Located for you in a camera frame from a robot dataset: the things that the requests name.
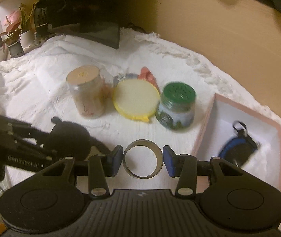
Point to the metal ring band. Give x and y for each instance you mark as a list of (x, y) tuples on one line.
[(148, 153)]

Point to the white woven blanket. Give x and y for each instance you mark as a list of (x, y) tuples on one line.
[(33, 87)]

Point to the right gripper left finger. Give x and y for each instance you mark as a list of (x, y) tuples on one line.
[(97, 168)]

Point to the pink red cloth item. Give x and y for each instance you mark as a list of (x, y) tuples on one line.
[(145, 74)]

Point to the black plush toy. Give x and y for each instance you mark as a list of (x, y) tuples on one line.
[(70, 139)]

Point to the tall beige-lid plastic jar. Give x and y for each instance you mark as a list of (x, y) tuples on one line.
[(86, 87)]

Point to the blue black strap item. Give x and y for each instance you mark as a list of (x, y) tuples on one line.
[(238, 149)]

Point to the pink cardboard box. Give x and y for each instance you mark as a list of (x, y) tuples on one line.
[(216, 130)]

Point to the potted pink-leaf plant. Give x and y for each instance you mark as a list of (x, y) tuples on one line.
[(12, 33)]

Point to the green-lid small jar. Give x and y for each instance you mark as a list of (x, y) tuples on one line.
[(176, 109)]

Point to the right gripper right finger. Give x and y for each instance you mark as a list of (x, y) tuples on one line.
[(187, 168)]

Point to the black monitor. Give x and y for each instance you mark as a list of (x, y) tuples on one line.
[(98, 20)]

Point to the dark vase with flowers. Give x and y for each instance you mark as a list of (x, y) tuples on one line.
[(35, 16)]

